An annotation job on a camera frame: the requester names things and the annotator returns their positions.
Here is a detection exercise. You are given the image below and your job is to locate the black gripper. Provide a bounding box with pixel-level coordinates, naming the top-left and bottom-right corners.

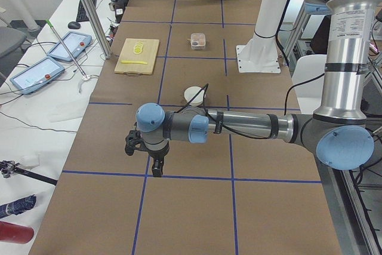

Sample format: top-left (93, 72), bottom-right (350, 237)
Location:
top-left (149, 149), bottom-right (169, 177)

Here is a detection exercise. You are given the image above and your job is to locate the clear plastic egg box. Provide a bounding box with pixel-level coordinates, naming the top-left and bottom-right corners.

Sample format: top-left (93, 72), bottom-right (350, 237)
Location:
top-left (190, 32), bottom-right (207, 50)

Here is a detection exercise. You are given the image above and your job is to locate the white bowl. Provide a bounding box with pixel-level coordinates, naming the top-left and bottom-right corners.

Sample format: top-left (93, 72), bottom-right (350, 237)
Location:
top-left (184, 86), bottom-right (205, 106)

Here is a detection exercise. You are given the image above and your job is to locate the yellow plastic knife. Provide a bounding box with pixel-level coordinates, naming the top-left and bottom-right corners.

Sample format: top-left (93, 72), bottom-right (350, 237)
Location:
top-left (119, 60), bottom-right (148, 65)

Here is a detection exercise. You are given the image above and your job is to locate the bamboo cutting board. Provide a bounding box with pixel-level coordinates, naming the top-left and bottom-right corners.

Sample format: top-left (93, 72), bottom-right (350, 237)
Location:
top-left (114, 38), bottom-right (159, 75)

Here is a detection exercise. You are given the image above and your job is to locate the blue teach pendant far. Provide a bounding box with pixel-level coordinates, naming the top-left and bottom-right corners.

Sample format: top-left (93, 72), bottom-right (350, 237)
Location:
top-left (47, 31), bottom-right (92, 62)

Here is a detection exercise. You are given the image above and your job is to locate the blue teach pendant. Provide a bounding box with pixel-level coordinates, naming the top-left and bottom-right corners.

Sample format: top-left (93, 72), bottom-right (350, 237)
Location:
top-left (10, 56), bottom-right (64, 94)
top-left (47, 31), bottom-right (92, 62)

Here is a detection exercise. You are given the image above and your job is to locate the blue teach pendant near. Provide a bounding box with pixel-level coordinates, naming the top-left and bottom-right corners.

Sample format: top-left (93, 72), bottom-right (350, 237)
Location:
top-left (10, 56), bottom-right (64, 94)

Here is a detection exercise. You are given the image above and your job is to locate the black tripod tool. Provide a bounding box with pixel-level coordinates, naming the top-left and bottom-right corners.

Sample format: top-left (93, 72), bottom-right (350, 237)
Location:
top-left (1, 161), bottom-right (57, 186)

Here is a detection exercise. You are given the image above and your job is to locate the folded blue umbrella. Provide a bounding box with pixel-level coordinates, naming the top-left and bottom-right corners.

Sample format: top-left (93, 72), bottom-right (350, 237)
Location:
top-left (0, 195), bottom-right (36, 219)

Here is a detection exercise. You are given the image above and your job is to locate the black computer mouse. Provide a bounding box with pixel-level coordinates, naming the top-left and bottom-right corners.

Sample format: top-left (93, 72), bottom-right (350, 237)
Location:
top-left (67, 21), bottom-right (81, 30)

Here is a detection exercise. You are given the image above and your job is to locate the black keyboard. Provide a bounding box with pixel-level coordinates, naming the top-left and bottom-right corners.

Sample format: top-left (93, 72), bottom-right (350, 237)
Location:
top-left (75, 0), bottom-right (98, 23)

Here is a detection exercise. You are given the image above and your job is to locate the red cylinder bottle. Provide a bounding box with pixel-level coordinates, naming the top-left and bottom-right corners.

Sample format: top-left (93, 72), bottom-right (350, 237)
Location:
top-left (1, 222), bottom-right (35, 244)

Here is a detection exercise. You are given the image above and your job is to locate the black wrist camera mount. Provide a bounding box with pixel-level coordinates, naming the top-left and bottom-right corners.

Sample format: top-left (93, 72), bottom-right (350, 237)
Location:
top-left (125, 123), bottom-right (147, 156)

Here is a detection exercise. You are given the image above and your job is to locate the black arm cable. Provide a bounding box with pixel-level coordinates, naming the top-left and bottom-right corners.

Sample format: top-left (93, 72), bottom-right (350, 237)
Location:
top-left (175, 83), bottom-right (299, 139)

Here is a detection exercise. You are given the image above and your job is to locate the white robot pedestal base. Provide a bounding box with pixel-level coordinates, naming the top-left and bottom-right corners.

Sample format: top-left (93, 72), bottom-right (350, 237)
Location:
top-left (236, 0), bottom-right (287, 73)

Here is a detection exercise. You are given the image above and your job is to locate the green handled reacher stick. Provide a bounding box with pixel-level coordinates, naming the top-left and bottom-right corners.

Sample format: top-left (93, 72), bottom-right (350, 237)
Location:
top-left (45, 20), bottom-right (98, 93)

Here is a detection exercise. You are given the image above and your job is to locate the aluminium frame post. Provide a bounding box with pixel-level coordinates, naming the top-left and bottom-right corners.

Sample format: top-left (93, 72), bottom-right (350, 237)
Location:
top-left (81, 0), bottom-right (111, 59)

